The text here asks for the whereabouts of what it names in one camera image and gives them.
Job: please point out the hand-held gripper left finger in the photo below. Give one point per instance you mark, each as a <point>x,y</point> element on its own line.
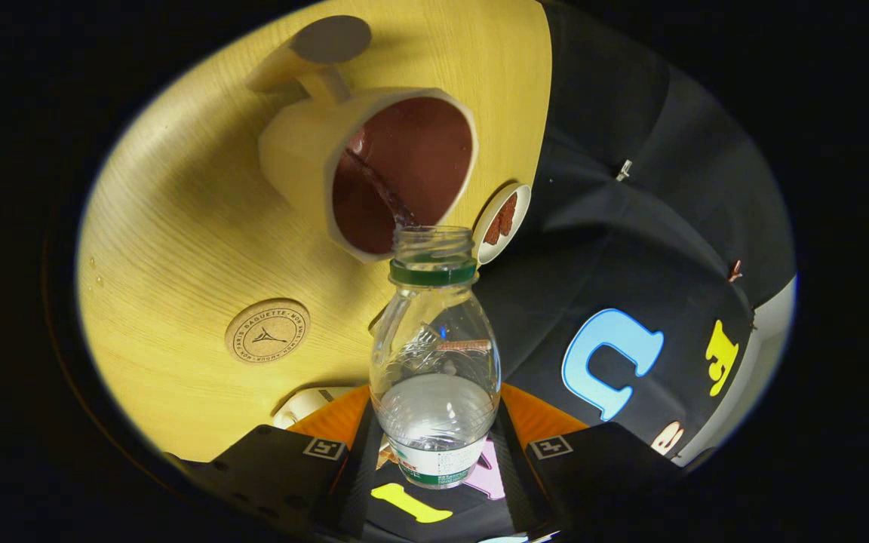
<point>355,483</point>

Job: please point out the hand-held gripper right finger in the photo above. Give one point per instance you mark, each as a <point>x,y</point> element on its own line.
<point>514,483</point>

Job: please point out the clear plastic juice bottle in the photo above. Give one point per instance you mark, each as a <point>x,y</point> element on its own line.
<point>434,411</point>

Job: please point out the round cork coaster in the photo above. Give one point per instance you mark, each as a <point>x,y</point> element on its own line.
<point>267,332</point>

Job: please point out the cream cup with brown inside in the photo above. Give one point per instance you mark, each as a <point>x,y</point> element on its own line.
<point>299,151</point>

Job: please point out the white toaster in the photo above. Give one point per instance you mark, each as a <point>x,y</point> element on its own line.
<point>306,403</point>

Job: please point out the red sausage piece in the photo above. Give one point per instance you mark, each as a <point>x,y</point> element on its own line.
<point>492,231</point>
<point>508,213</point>

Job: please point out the small white plate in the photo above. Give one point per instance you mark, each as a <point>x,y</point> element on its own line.
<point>519,219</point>

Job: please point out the black backdrop cloth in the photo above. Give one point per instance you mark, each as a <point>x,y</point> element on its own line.
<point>593,226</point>

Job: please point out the pink clip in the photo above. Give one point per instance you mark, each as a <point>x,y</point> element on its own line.
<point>735,271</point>

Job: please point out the wooden table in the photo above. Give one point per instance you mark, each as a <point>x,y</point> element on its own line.
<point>178,226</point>

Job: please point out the white clip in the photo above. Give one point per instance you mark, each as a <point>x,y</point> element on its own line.
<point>624,170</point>

